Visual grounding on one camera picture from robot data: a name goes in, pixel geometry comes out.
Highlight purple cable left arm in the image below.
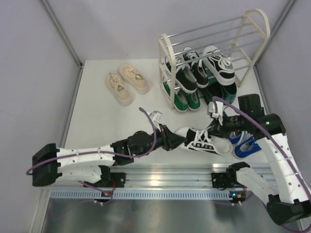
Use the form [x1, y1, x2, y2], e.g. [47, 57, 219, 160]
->
[25, 107, 158, 176]

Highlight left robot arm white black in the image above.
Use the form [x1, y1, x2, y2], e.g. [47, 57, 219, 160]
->
[26, 125, 186, 187]

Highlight green canvas sneaker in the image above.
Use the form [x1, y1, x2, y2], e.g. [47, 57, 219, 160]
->
[162, 77, 188, 112]
[186, 91, 201, 111]

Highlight black white sneaker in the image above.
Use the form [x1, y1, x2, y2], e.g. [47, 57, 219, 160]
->
[174, 127, 233, 155]
[202, 45, 235, 86]

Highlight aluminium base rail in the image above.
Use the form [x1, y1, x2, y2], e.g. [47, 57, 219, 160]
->
[55, 162, 277, 189]

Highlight green loafer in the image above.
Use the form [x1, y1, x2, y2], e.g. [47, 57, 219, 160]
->
[199, 68, 224, 104]
[222, 83, 237, 103]

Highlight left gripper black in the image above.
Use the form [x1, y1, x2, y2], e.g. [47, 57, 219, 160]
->
[135, 124, 186, 159]

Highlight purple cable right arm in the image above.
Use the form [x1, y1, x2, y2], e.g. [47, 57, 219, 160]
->
[212, 96, 311, 197]

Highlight cream shoe rack metal bars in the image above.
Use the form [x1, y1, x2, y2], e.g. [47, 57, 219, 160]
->
[158, 9, 271, 109]

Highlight blue canvas sneaker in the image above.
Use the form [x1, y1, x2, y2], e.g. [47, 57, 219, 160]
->
[234, 137, 261, 159]
[229, 131, 253, 146]

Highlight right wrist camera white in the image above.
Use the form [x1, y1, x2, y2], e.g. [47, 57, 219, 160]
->
[207, 101, 224, 126]

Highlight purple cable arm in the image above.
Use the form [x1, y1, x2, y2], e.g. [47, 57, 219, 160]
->
[25, 107, 158, 176]
[212, 96, 311, 197]

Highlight perforated cable duct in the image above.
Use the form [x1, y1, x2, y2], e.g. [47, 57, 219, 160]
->
[50, 189, 243, 200]

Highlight blue canvas sneaker upper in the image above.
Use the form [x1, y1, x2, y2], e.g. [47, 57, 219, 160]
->
[229, 131, 253, 146]

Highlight beige sneaker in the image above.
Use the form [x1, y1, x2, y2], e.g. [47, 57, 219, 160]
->
[105, 72, 133, 106]
[118, 64, 150, 94]

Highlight blue canvas sneaker lower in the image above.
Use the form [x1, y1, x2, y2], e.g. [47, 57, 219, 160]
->
[234, 137, 261, 159]

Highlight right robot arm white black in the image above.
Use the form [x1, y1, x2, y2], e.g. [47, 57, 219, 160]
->
[208, 94, 311, 226]

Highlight black canvas sneaker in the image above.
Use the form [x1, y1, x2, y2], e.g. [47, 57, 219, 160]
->
[175, 56, 197, 94]
[183, 47, 209, 88]

